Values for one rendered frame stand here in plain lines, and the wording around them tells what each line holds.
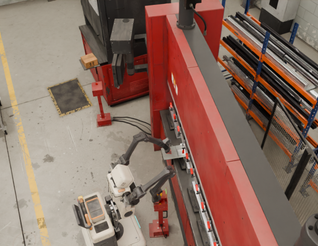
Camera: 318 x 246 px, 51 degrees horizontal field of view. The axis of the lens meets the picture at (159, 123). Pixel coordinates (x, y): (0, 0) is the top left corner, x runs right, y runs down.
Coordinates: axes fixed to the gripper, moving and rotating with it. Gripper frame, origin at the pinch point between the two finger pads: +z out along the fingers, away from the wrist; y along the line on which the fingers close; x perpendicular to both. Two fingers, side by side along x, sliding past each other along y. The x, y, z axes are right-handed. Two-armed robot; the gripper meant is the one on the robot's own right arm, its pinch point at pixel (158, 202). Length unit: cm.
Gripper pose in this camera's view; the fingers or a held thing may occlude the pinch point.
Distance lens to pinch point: 388.7
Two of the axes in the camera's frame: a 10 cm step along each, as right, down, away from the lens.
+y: 9.6, -2.5, -1.4
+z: 2.7, 6.5, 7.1
